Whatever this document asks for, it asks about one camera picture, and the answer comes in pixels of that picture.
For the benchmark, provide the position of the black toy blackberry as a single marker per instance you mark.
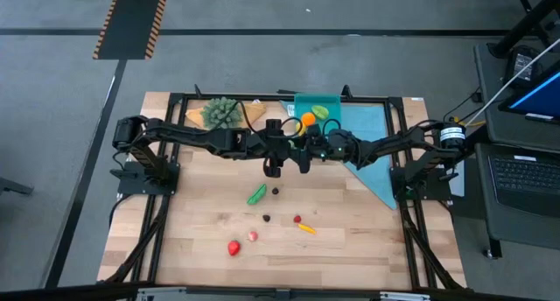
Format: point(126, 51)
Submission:
point(266, 218)

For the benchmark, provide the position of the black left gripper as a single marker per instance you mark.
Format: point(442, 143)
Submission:
point(273, 148)

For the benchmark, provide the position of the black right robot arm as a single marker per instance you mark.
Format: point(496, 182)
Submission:
point(394, 145)

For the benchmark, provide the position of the black stand pole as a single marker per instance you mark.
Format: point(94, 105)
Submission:
point(525, 25)

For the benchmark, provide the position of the green toy pea pod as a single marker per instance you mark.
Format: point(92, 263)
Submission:
point(256, 194)

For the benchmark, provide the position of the grey chair leg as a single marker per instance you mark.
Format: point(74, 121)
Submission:
point(15, 186)

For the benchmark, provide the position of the black power adapter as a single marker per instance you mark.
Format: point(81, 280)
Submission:
point(522, 67)

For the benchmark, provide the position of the light blue cloth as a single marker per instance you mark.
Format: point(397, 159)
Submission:
point(372, 126)

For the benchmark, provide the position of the silver aluminium bracket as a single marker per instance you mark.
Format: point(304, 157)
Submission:
point(159, 294)
point(404, 296)

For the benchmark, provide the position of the pink toy peach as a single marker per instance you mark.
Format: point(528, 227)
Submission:
point(253, 236)

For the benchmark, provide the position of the black laptop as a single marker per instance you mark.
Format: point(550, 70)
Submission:
point(525, 178)

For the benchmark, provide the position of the large red toy strawberry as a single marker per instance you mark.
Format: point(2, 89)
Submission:
point(234, 247)

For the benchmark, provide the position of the red toy raspberry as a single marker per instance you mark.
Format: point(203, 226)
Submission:
point(297, 219)

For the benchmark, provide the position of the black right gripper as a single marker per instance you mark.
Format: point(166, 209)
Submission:
point(324, 148)

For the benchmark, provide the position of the artificial green potted plant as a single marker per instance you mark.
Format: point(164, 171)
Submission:
point(221, 113)

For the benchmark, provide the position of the black hazard-striped floor mat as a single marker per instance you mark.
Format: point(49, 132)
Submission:
point(131, 21)

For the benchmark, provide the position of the monitor with blue screen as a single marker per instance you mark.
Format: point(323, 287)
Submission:
point(538, 97)

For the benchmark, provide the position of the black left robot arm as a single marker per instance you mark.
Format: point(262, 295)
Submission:
point(197, 137)

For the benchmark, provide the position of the orange toy citrus fruit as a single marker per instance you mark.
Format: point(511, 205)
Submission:
point(308, 119)

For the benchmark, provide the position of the white cloth label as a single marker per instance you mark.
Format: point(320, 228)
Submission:
point(291, 110)

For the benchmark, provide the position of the yellow toy lemon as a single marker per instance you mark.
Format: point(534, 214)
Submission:
point(301, 130)

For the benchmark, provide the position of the mustard yellow cloth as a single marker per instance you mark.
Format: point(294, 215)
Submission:
point(256, 110)

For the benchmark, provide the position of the grey equipment cart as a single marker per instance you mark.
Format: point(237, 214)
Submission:
point(485, 231)

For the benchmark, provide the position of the teal translucent tupperware container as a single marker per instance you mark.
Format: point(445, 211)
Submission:
point(306, 102)

